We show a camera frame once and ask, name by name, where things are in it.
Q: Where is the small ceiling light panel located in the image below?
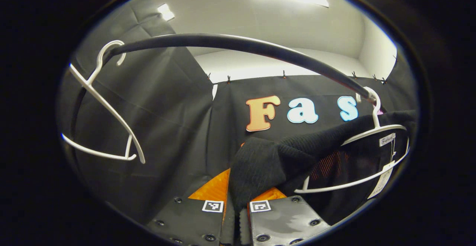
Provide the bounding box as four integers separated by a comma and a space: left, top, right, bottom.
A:
157, 3, 175, 22

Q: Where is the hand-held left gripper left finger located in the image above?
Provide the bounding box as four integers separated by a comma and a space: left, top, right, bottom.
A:
145, 168, 236, 246

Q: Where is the black metal clothes rack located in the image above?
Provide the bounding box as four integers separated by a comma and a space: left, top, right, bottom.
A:
102, 33, 387, 113

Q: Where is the white hang tag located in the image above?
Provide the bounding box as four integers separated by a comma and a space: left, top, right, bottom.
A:
367, 161, 395, 199

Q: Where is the black backdrop cloth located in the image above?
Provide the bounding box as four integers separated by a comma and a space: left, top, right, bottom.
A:
56, 0, 419, 232

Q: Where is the black jacket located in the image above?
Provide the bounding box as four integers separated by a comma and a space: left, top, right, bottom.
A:
228, 109, 419, 227

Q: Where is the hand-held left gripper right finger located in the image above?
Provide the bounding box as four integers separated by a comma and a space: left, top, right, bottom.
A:
239, 187, 331, 246

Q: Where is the row of backdrop clips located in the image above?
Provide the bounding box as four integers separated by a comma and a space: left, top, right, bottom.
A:
206, 55, 398, 85

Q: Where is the white plastic clothes hanger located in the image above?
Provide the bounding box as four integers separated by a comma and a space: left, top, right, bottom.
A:
294, 86, 411, 194
61, 40, 146, 165

